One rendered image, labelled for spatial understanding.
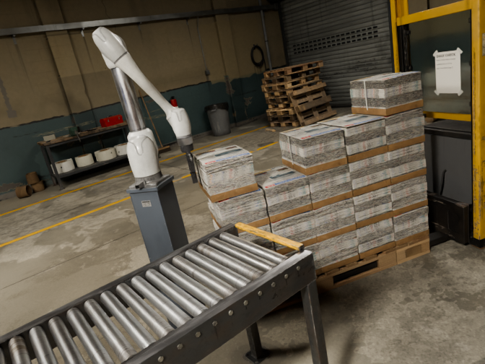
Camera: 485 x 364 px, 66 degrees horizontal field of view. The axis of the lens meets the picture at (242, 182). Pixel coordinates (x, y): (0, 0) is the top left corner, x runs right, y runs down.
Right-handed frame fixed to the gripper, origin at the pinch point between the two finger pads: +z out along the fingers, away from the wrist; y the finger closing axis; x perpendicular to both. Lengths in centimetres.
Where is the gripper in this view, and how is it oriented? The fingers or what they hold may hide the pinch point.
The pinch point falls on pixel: (194, 177)
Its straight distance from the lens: 225.6
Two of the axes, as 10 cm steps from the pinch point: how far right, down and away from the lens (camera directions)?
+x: -9.3, 2.7, -2.4
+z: 1.9, 9.4, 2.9
